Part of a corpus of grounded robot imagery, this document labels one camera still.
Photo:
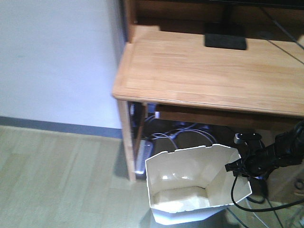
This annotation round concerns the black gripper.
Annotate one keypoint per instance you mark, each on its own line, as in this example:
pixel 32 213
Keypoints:
pixel 261 163

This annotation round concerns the white paper trash bin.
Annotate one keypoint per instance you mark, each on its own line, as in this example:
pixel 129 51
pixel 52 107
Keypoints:
pixel 192 184

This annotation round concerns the light wooden desk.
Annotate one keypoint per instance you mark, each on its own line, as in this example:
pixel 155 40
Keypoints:
pixel 166 62

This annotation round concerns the black monitor with stand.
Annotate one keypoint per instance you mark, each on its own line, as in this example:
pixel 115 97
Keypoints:
pixel 225 34

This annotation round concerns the white power strip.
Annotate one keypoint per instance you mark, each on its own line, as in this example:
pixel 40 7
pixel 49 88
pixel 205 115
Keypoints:
pixel 144 152

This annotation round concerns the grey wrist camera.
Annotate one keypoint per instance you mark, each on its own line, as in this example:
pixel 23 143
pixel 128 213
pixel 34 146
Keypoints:
pixel 240 138

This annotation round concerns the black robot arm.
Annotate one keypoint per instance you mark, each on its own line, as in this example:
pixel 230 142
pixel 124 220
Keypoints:
pixel 289 146

